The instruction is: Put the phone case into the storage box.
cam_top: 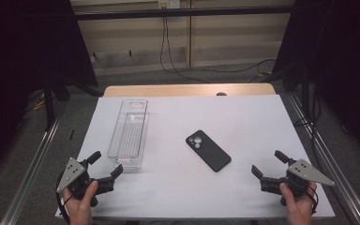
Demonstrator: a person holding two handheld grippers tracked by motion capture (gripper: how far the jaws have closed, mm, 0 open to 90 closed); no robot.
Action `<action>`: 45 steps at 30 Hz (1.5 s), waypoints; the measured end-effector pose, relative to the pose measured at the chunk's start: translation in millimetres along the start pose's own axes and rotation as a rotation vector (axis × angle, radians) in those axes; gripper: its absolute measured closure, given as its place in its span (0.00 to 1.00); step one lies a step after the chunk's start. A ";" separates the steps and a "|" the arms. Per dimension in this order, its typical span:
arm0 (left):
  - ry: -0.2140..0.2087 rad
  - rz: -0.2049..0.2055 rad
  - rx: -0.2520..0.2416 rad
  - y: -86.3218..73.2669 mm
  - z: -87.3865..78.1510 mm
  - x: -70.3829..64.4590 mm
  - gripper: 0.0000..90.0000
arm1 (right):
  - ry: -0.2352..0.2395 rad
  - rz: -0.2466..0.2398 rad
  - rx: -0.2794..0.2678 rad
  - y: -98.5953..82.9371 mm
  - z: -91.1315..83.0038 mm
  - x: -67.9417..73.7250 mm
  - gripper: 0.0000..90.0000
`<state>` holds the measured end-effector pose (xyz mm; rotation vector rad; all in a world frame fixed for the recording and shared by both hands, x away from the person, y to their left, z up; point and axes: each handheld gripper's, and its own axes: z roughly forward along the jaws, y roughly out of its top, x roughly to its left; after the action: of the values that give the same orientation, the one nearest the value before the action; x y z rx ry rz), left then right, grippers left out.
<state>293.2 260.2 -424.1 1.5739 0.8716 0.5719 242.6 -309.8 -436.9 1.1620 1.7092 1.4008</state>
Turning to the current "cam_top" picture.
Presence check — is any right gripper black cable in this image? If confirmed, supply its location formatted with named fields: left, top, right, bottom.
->
left=306, top=187, right=320, bottom=215

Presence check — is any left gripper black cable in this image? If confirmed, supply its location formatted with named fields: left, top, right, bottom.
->
left=55, top=172, right=73, bottom=225

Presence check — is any black horizontal bar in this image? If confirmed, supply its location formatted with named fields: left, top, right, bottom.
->
left=73, top=5, right=295, bottom=22

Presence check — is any wooden table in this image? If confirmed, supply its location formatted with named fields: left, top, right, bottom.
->
left=102, top=82, right=277, bottom=98

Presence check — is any clear plastic container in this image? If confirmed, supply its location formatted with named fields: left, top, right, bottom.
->
left=107, top=98, right=151, bottom=172

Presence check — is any person's right hand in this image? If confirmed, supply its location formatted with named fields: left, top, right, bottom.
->
left=278, top=182, right=318, bottom=218

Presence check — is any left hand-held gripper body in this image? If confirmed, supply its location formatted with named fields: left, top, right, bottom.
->
left=56, top=157, right=116, bottom=208

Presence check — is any white wall socket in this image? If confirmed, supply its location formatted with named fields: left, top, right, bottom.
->
left=157, top=0, right=182, bottom=9

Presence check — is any aluminium rail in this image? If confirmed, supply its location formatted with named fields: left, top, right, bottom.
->
left=286, top=93, right=360, bottom=225
left=0, top=113, right=64, bottom=225

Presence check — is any black phone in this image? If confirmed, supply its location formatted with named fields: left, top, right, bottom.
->
left=185, top=129, right=233, bottom=173

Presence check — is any black metal stand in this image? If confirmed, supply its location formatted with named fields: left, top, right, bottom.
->
left=42, top=78, right=56, bottom=131

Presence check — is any black cable on wall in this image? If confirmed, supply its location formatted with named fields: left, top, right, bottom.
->
left=159, top=16, right=277, bottom=84

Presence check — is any dark curtain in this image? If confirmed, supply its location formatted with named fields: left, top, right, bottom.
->
left=0, top=0, right=99, bottom=181
left=272, top=0, right=360, bottom=165

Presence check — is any white table mat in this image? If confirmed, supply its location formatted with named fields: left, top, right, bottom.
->
left=54, top=95, right=337, bottom=219

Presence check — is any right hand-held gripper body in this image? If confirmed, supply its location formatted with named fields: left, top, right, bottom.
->
left=260, top=158, right=337, bottom=207

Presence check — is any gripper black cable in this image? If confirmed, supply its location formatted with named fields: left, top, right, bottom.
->
left=55, top=172, right=73, bottom=225
left=306, top=187, right=320, bottom=215

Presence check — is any person's left hand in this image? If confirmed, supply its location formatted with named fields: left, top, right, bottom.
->
left=62, top=180, right=99, bottom=223

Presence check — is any black floor cable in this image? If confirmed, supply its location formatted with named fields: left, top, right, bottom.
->
left=293, top=83, right=324, bottom=172

